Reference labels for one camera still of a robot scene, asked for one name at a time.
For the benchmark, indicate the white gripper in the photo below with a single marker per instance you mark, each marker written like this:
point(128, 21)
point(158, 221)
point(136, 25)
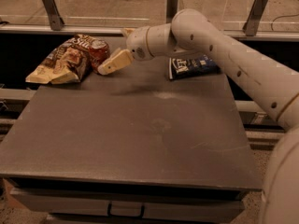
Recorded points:
point(136, 44)

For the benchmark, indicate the red coke can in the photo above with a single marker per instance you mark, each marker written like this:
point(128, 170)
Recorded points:
point(99, 51)

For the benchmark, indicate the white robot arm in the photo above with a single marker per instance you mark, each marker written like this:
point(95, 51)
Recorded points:
point(273, 86)

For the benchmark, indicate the brown chip bag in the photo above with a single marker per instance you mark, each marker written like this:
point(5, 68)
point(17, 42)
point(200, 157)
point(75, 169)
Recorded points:
point(68, 63)

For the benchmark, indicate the blue Kettle chip bag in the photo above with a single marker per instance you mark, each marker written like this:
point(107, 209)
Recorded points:
point(180, 68)

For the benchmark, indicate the grey cabinet drawer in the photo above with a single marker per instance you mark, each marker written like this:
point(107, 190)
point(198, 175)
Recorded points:
point(81, 207)

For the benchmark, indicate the middle metal railing bracket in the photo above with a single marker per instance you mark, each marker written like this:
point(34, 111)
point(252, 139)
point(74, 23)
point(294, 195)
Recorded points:
point(171, 9)

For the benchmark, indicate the metal railing bracket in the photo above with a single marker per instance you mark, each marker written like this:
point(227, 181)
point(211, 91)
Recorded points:
point(171, 9)
point(251, 26)
point(55, 19)

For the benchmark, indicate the left metal railing bracket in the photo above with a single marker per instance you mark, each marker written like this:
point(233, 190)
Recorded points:
point(55, 19)

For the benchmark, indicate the right metal railing bracket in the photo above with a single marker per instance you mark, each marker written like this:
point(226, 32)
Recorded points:
point(251, 26)

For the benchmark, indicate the black drawer handle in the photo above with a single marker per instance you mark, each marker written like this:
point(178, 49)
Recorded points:
point(126, 209)

